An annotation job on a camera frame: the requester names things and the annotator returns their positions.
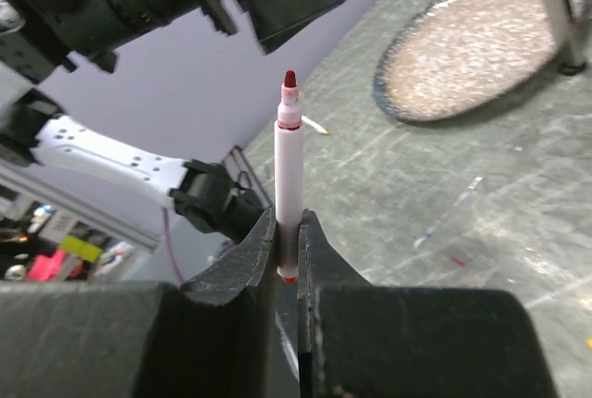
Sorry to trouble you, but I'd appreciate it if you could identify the white pen red tip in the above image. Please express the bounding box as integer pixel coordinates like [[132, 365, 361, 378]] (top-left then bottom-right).
[[274, 69, 303, 282]]

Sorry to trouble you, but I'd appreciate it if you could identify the steel dish rack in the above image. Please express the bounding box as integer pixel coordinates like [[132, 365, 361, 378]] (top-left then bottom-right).
[[543, 0, 587, 76]]

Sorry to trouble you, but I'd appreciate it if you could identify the white pen yellow tip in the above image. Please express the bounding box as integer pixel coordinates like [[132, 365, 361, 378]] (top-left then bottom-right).
[[302, 116, 329, 136]]

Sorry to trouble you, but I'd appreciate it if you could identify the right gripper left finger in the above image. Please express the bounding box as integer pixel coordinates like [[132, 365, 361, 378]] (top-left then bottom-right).
[[1, 211, 276, 397]]

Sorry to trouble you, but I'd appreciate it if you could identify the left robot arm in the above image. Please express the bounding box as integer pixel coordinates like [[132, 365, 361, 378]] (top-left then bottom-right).
[[16, 0, 351, 247]]

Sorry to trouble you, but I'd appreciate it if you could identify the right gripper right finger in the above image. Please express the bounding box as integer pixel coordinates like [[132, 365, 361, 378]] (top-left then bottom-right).
[[298, 210, 558, 397]]

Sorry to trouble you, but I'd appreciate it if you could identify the speckled ceramic plate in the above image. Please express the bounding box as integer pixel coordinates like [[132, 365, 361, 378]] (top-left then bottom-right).
[[373, 0, 560, 122]]

